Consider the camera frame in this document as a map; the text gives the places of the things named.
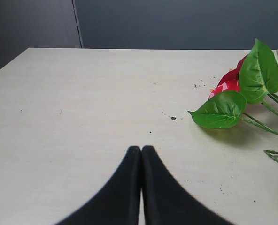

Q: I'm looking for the red artificial anthurium flower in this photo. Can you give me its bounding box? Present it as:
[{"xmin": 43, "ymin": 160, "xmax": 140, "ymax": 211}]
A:
[{"xmin": 187, "ymin": 38, "xmax": 278, "ymax": 171}]

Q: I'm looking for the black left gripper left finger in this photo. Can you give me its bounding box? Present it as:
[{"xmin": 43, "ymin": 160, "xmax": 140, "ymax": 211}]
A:
[{"xmin": 58, "ymin": 146, "xmax": 142, "ymax": 225}]

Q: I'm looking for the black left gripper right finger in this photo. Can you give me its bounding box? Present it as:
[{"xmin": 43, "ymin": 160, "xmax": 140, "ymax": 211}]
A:
[{"xmin": 142, "ymin": 145, "xmax": 231, "ymax": 225}]

